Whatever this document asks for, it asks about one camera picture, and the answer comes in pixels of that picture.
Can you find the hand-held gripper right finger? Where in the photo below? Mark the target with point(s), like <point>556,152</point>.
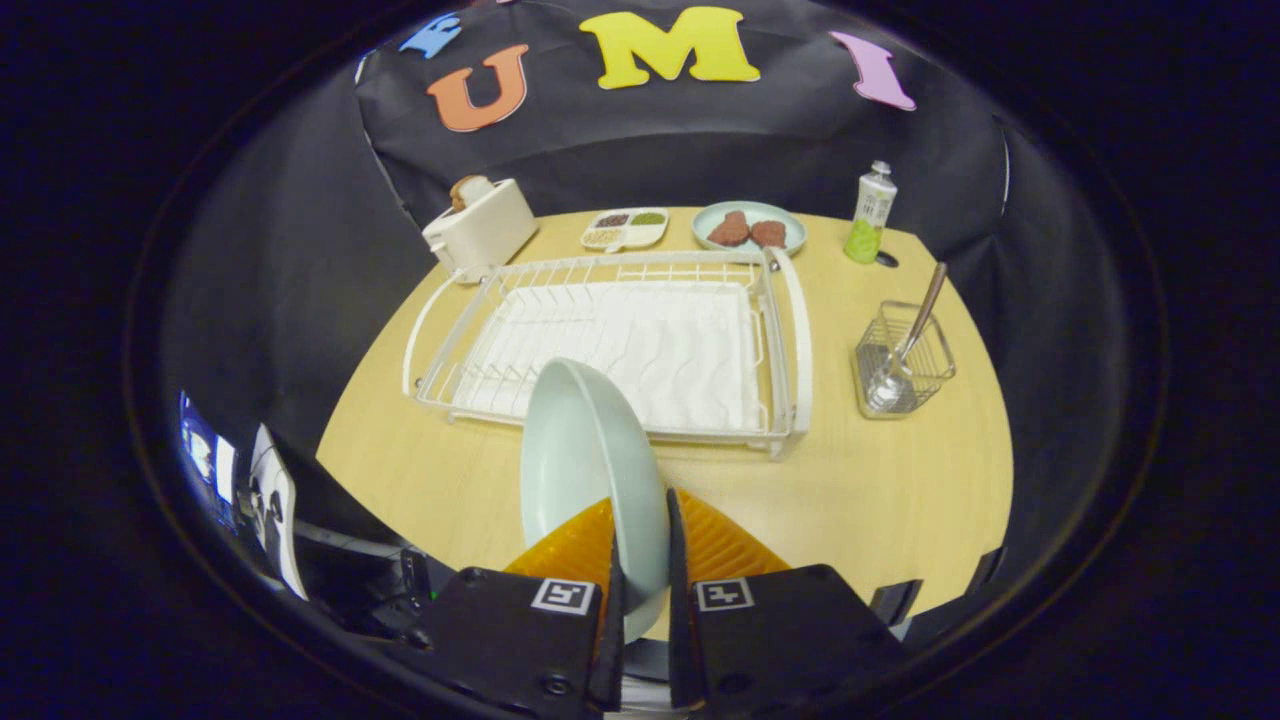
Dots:
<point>680,650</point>

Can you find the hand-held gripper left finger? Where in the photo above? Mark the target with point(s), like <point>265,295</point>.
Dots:
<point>612,670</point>

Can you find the pale green plate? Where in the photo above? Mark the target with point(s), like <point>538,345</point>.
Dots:
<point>590,460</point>

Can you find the white divided condiment dish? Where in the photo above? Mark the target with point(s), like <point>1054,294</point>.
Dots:
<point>625,230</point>

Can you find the pale plate with meat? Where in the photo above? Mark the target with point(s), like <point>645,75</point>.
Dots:
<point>790,235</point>

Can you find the black table clamp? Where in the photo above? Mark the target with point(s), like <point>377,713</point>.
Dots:
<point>895,600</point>
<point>985,570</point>

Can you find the dark equipment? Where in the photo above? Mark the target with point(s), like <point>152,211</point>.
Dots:
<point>350,580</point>

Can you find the white panel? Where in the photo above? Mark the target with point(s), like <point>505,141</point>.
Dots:
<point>275,500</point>

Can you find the brown meat piece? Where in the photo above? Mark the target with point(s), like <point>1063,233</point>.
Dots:
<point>768,234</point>
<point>730,230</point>

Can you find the white toaster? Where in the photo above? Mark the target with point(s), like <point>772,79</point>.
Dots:
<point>485,235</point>

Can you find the blue lit screen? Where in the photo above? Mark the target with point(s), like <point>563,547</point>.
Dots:
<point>205,455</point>

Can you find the green and white bottle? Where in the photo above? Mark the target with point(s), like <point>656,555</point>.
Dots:
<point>870,215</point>

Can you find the brown bread slice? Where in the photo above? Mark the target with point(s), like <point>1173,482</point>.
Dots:
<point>470,190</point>

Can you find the black backdrop cloth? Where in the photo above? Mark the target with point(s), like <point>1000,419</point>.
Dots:
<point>300,250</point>

